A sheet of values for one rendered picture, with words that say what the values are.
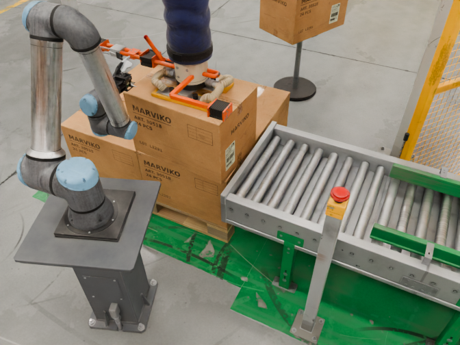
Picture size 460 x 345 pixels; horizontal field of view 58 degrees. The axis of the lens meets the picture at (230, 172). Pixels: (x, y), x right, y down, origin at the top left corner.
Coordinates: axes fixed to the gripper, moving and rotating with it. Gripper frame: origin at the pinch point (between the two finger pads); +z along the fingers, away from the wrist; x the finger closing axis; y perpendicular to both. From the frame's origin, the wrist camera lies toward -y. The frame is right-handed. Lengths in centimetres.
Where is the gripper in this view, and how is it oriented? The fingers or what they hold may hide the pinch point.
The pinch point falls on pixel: (131, 69)
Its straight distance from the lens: 224.6
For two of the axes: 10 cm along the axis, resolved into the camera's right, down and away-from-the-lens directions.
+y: 8.9, 3.0, -3.3
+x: -0.1, -7.2, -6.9
